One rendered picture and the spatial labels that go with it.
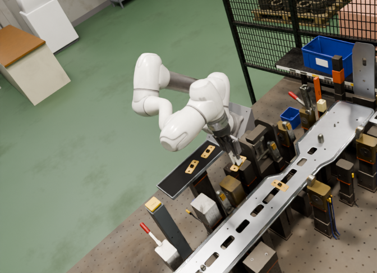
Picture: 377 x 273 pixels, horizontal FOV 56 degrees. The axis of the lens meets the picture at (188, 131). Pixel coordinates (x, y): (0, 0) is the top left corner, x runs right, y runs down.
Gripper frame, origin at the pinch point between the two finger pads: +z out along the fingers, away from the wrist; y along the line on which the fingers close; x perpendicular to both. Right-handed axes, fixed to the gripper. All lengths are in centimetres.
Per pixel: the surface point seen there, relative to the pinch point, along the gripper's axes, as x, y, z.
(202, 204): -20.0, -11.6, 15.4
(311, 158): 31.9, 13.6, 30.5
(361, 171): 45, 30, 50
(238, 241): -23.8, 6.8, 27.4
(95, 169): 2, -246, 113
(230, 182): -2.3, -9.1, 19.4
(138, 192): 2, -170, 118
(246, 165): 10.0, -8.4, 20.1
